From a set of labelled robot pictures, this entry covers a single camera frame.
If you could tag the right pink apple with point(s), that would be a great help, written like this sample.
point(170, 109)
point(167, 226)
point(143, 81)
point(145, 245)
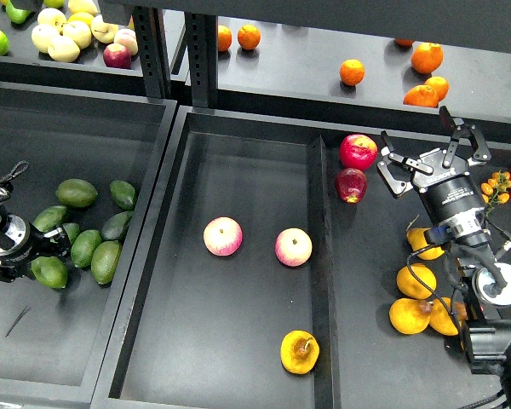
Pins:
point(293, 247)

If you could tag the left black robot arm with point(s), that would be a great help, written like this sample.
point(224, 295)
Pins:
point(6, 188)

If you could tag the middle yellow pear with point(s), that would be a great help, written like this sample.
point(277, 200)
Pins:
point(411, 287)

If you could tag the lower right yellow pear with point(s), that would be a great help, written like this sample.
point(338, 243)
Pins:
point(441, 321)

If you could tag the black tray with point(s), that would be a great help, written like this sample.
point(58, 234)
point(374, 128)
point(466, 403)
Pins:
point(195, 330)
point(53, 342)

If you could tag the pale yellow pear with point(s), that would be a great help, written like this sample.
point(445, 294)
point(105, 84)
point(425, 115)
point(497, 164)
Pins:
point(63, 49)

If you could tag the orange cherry tomato bunch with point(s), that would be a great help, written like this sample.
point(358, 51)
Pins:
point(495, 191)

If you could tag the pink apple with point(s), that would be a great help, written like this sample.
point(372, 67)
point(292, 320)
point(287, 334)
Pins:
point(293, 247)
point(222, 236)

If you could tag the yellow pear with brown spot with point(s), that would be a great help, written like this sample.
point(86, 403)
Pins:
point(299, 352)

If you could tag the upper yellow pear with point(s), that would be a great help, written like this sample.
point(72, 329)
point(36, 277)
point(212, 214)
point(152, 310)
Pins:
point(416, 238)

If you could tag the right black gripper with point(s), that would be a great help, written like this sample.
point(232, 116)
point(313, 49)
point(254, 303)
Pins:
point(441, 179)

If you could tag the lower left yellow pear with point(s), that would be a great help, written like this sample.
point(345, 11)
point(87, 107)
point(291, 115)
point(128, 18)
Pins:
point(410, 316)

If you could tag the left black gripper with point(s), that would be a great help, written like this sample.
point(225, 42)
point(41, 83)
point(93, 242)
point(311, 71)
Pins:
point(20, 243)

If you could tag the black shelf post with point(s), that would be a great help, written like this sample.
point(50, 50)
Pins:
point(201, 36)
point(150, 32)

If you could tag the large right shelf orange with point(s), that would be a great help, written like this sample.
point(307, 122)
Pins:
point(427, 57)

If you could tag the left pink apple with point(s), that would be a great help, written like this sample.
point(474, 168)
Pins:
point(222, 236)

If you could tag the green avocado by divider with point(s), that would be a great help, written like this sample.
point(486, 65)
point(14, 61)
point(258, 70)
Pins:
point(123, 194)

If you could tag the dark red shelf apple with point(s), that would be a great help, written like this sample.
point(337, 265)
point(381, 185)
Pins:
point(116, 55)

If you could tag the left shelf orange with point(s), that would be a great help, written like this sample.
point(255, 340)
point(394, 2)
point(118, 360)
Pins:
point(224, 38)

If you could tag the centre shelf orange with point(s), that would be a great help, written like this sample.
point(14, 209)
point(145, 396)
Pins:
point(352, 72)

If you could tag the front right shelf orange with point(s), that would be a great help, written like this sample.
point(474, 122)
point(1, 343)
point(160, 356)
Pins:
point(422, 96)

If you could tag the black shelf post right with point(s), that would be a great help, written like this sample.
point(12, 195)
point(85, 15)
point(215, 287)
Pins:
point(201, 36)

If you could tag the black shelf post left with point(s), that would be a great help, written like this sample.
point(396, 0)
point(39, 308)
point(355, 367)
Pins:
point(150, 32)

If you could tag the bright red apple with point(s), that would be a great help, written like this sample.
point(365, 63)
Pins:
point(358, 151)

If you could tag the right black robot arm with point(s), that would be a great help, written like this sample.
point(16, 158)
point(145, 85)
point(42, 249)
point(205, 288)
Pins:
point(482, 285)

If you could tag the black centre tray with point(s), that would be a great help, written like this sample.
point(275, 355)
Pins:
point(195, 330)

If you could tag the black left tray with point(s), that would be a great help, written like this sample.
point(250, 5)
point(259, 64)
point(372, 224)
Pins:
point(53, 342)

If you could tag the small right shelf orange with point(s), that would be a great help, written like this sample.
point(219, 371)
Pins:
point(440, 85)

